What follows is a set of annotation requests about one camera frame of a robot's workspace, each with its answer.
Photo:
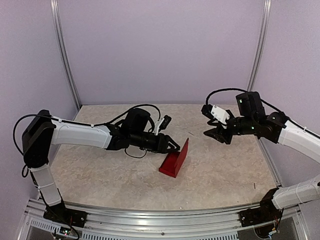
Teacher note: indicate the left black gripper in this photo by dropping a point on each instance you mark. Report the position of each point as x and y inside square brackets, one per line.
[165, 139]

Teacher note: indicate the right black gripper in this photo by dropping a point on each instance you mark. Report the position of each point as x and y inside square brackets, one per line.
[217, 134]

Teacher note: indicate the red paper box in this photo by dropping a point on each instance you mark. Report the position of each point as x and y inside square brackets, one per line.
[174, 161]

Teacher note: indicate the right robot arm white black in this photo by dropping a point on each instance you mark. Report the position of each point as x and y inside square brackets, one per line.
[300, 140]

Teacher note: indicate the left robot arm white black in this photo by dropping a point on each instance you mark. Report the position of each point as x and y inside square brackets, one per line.
[45, 131]

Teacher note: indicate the small green circuit board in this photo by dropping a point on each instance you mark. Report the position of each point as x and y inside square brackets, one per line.
[65, 231]

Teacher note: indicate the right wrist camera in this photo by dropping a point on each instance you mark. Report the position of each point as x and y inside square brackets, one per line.
[214, 112]

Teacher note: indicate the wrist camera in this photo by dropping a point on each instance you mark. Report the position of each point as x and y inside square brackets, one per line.
[161, 124]
[214, 112]

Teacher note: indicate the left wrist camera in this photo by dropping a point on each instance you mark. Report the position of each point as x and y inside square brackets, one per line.
[161, 124]

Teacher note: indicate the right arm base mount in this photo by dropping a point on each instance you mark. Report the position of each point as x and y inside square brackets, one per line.
[259, 215]

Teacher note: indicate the right aluminium frame post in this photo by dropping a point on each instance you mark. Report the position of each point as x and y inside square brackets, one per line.
[262, 35]

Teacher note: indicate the aluminium frame post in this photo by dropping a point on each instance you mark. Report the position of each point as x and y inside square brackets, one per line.
[262, 35]
[54, 5]

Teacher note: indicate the front aluminium rail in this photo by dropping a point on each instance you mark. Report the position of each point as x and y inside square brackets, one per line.
[103, 223]

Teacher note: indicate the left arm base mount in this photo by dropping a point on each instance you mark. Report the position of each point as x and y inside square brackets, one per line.
[71, 217]

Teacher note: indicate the left aluminium frame post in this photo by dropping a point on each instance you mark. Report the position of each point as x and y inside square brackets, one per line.
[54, 5]

